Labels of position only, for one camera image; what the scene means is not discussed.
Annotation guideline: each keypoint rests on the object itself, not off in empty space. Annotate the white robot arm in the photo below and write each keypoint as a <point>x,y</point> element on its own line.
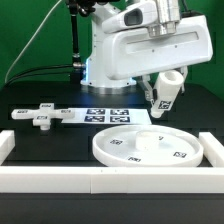
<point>96,77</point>

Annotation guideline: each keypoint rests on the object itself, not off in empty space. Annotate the white round table top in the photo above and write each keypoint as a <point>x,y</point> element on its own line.
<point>146,146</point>

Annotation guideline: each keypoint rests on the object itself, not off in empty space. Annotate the white front fence bar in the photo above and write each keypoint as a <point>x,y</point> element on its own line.
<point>96,180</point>

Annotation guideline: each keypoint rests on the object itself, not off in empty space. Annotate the white cross-shaped table base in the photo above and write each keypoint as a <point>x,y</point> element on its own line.
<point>43,115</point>

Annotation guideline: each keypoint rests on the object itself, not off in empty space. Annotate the white sheet with markers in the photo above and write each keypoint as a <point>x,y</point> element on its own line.
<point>108,116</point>

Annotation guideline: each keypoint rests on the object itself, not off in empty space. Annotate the white left fence block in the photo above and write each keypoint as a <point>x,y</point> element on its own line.
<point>7,143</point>

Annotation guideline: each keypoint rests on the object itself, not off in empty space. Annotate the white fence block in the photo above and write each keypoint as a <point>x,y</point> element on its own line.
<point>213,149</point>
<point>7,143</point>

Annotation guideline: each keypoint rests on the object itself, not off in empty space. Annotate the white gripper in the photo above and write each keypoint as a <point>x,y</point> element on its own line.
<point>147,38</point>

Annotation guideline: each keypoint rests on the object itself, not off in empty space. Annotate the white right fence block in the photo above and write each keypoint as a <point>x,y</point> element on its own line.
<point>213,149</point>

